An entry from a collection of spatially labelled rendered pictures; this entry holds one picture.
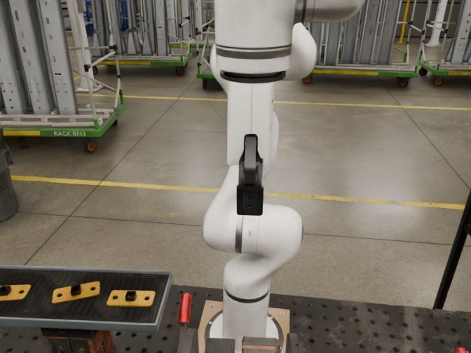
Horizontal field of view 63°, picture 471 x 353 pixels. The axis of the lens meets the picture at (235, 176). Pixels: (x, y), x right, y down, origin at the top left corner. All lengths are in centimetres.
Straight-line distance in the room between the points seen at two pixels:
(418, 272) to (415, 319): 137
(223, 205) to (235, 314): 30
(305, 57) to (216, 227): 40
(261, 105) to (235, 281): 61
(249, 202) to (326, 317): 98
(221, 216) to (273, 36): 52
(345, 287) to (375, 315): 114
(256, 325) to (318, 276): 158
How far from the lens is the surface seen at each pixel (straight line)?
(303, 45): 83
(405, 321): 145
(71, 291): 82
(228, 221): 86
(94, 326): 76
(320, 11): 42
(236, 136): 43
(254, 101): 42
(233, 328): 106
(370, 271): 272
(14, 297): 86
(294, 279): 255
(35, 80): 485
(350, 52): 746
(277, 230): 86
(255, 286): 95
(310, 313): 139
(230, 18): 41
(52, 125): 455
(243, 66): 41
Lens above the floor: 170
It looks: 27 degrees down
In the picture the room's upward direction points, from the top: straight up
